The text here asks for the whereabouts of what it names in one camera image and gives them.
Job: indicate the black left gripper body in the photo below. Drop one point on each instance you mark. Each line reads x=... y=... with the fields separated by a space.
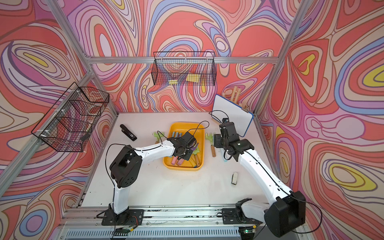
x=187 y=154

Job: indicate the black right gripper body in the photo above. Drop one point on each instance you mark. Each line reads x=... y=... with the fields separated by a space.
x=220 y=142

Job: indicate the green hand rake wooden handle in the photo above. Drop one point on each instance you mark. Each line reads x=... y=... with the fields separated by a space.
x=210 y=138

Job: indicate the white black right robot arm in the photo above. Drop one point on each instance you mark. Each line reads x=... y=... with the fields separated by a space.
x=285 y=209

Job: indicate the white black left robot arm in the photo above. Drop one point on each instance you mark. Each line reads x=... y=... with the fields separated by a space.
x=125 y=168

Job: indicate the yellow plastic storage box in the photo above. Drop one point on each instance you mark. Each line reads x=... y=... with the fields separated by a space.
x=196 y=160

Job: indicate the blue framed whiteboard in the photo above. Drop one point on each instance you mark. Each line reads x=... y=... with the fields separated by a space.
x=223 y=108

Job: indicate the small white eraser block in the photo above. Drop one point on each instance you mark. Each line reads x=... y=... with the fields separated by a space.
x=234 y=178

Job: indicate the wooden easel stand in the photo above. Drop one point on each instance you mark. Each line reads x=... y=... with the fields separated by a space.
x=234 y=98

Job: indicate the black stapler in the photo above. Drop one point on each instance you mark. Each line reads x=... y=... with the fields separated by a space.
x=128 y=133

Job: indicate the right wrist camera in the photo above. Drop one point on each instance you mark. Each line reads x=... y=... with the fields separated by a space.
x=225 y=120

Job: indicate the black wire basket back wall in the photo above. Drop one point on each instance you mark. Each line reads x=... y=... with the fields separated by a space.
x=184 y=68

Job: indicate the black wire basket wall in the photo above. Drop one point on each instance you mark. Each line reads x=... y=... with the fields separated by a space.
x=184 y=68
x=70 y=122

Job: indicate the black wire basket left wall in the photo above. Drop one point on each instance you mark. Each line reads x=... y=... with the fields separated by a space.
x=70 y=122

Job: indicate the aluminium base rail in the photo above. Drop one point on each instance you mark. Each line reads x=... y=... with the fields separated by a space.
x=194 y=222

